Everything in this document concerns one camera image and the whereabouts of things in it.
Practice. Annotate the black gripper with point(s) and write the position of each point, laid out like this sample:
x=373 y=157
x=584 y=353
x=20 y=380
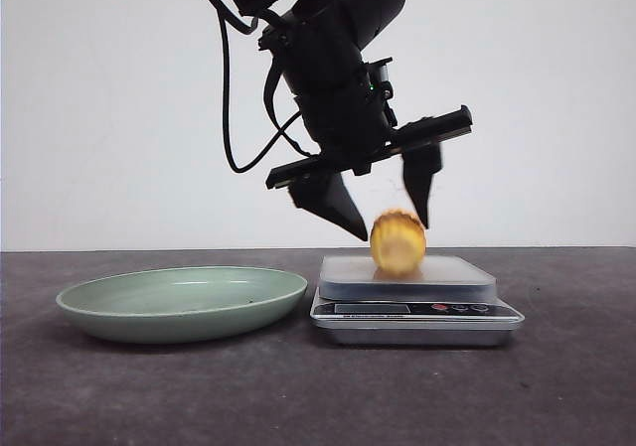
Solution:
x=355 y=127

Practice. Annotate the yellow corn cob piece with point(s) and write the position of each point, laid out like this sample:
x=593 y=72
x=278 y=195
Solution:
x=398 y=242

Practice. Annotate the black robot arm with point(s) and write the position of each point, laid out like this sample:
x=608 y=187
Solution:
x=316 y=45

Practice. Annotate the silver digital kitchen scale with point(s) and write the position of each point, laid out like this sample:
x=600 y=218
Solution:
x=447 y=301

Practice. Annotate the green oval plate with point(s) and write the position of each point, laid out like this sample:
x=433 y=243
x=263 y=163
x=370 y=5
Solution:
x=181 y=304

